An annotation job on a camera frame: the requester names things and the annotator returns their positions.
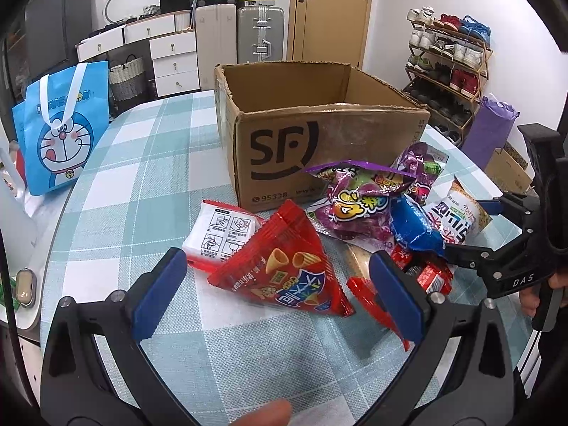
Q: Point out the red triangular chip packet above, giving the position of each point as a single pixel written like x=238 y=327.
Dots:
x=284 y=270

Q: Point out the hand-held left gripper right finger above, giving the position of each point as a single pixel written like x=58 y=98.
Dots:
x=395 y=293

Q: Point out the beige suitcase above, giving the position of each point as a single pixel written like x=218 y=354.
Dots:
x=217 y=40

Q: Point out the white printed snack bag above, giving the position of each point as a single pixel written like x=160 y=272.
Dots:
x=457 y=217

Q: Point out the white and red packet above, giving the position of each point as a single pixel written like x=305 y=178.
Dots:
x=217 y=230

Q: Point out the wooden shoe rack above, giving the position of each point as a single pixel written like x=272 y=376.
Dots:
x=481 y=60

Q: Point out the large purple snack bag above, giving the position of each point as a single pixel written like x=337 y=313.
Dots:
x=355 y=204

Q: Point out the wooden door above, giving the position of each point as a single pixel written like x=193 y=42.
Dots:
x=337 y=9

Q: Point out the grey refrigerator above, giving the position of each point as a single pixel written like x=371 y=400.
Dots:
x=57 y=22

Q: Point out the person's left hand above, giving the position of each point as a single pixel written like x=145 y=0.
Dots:
x=266 y=415

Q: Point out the white drawer cabinet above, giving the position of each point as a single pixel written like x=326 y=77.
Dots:
x=173 y=49

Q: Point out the red crinkled snack packet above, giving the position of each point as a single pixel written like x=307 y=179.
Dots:
x=364 y=290

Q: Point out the small beige oval object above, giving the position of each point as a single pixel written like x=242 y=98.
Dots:
x=24 y=286

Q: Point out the woven storage basket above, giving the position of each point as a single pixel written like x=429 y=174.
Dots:
x=126 y=77

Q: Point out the silver suitcase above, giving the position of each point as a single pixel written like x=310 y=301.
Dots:
x=259 y=31

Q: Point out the rows of assorted shoes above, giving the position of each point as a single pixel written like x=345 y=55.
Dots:
x=461 y=82

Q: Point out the blue snack packet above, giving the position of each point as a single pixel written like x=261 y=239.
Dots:
x=412 y=226

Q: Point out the brown cardboard box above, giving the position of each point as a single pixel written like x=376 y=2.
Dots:
x=355 y=142

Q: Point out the person's right hand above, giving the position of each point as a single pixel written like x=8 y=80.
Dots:
x=529 y=304

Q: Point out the blue cartoon tote bag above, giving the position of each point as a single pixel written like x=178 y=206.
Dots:
x=66 y=142

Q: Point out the purple snack bag green label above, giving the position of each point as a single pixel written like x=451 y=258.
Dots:
x=421 y=164

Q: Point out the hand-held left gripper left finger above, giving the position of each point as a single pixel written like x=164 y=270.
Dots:
x=159 y=293

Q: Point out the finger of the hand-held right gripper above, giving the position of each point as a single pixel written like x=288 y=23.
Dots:
x=466 y=255
x=492 y=207

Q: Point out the flat brown cardboard carton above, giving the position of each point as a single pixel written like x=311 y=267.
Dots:
x=506 y=171

